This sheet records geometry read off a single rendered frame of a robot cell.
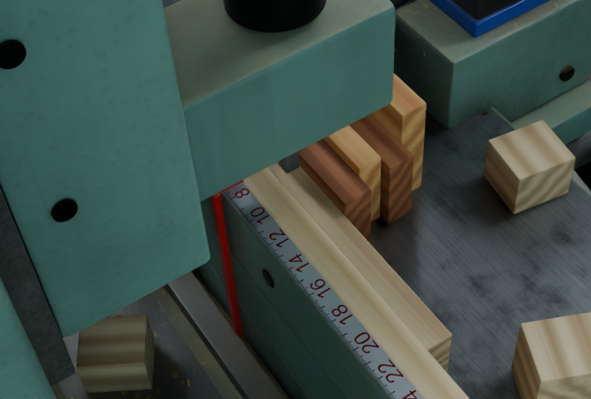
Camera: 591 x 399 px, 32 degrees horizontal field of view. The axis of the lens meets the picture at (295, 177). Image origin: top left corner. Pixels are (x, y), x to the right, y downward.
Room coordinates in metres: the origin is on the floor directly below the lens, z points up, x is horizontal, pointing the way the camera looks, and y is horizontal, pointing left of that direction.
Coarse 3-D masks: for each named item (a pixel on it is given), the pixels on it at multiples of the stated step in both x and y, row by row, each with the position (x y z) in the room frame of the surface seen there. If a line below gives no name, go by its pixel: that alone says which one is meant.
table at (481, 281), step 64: (448, 128) 0.47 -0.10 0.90; (512, 128) 0.46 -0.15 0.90; (576, 128) 0.50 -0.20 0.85; (448, 192) 0.41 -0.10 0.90; (576, 192) 0.40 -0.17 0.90; (384, 256) 0.36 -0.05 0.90; (448, 256) 0.36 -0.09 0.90; (512, 256) 0.36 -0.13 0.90; (576, 256) 0.35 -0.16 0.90; (256, 320) 0.36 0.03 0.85; (448, 320) 0.32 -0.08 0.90; (512, 320) 0.31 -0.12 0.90; (320, 384) 0.29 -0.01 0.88; (512, 384) 0.27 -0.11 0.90
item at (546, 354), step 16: (544, 320) 0.28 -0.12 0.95; (560, 320) 0.28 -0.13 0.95; (576, 320) 0.28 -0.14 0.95; (528, 336) 0.27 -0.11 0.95; (544, 336) 0.27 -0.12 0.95; (560, 336) 0.27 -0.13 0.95; (576, 336) 0.27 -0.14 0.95; (528, 352) 0.27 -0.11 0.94; (544, 352) 0.26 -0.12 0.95; (560, 352) 0.26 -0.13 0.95; (576, 352) 0.26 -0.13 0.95; (512, 368) 0.28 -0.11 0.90; (528, 368) 0.26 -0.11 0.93; (544, 368) 0.25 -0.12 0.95; (560, 368) 0.25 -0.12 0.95; (576, 368) 0.25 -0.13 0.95; (528, 384) 0.26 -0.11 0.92; (544, 384) 0.25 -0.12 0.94; (560, 384) 0.25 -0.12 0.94; (576, 384) 0.25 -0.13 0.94
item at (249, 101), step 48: (192, 0) 0.41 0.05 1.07; (336, 0) 0.40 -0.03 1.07; (384, 0) 0.40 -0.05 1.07; (192, 48) 0.37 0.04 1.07; (240, 48) 0.37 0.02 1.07; (288, 48) 0.37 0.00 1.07; (336, 48) 0.37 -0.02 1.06; (384, 48) 0.39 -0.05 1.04; (192, 96) 0.34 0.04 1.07; (240, 96) 0.35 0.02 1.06; (288, 96) 0.36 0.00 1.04; (336, 96) 0.37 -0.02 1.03; (384, 96) 0.39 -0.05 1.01; (192, 144) 0.33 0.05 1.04; (240, 144) 0.35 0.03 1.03; (288, 144) 0.36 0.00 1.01
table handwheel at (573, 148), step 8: (584, 136) 0.52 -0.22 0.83; (568, 144) 0.51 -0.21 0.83; (576, 144) 0.51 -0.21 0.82; (584, 144) 0.51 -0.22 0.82; (576, 152) 0.51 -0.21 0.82; (584, 152) 0.51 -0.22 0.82; (576, 160) 0.50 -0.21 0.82; (584, 160) 0.51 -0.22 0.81; (576, 168) 0.50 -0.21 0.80; (584, 168) 0.60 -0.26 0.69; (584, 176) 0.59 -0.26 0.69
